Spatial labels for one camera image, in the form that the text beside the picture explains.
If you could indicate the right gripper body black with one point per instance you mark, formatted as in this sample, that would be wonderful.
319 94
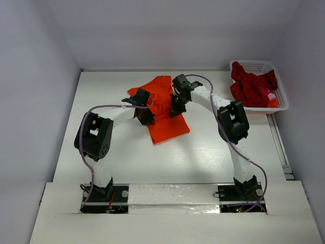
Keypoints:
176 108

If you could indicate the dark red t shirt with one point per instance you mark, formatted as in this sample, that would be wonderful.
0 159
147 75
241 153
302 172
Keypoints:
246 86

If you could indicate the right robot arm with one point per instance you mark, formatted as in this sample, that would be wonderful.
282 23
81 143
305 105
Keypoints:
231 121

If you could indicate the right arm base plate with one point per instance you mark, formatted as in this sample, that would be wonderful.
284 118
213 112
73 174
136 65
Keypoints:
231 200

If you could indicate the small orange garment in basket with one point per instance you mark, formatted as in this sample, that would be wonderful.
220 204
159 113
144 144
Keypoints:
273 103

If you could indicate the white plastic basket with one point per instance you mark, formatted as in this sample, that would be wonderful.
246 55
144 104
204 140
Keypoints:
259 67

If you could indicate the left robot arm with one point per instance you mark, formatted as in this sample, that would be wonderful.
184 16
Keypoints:
94 135

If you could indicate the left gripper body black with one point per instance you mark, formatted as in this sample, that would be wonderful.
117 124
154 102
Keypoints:
144 105

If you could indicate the pink garment in basket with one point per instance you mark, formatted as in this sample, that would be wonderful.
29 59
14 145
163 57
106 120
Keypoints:
266 93

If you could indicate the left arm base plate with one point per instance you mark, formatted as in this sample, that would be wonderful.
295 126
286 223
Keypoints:
114 201

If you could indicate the orange t shirt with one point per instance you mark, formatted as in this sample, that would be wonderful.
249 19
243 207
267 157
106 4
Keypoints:
165 127

